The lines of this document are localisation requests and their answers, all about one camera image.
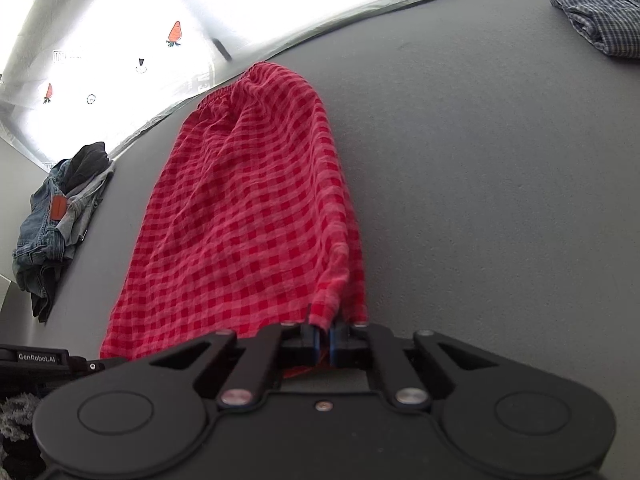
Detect blue plaid shirt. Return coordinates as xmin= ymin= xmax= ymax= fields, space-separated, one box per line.
xmin=534 ymin=0 xmax=640 ymax=60

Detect pile of blue jeans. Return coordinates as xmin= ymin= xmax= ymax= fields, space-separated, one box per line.
xmin=30 ymin=141 xmax=110 ymax=325

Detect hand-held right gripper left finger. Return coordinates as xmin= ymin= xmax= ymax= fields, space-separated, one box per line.
xmin=192 ymin=323 xmax=322 ymax=409

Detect white printed backdrop sheet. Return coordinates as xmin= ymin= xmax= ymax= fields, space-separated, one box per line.
xmin=0 ymin=0 xmax=566 ymax=173

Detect grey fuzzy garment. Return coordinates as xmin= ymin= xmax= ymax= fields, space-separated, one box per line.
xmin=0 ymin=393 xmax=43 ymax=444

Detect blue denim jeans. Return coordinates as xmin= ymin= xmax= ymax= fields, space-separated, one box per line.
xmin=12 ymin=159 xmax=92 ymax=307

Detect red checked garment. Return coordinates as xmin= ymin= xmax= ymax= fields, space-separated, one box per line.
xmin=99 ymin=61 xmax=370 ymax=380

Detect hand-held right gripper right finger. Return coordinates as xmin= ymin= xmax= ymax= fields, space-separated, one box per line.
xmin=328 ymin=323 xmax=482 ymax=409

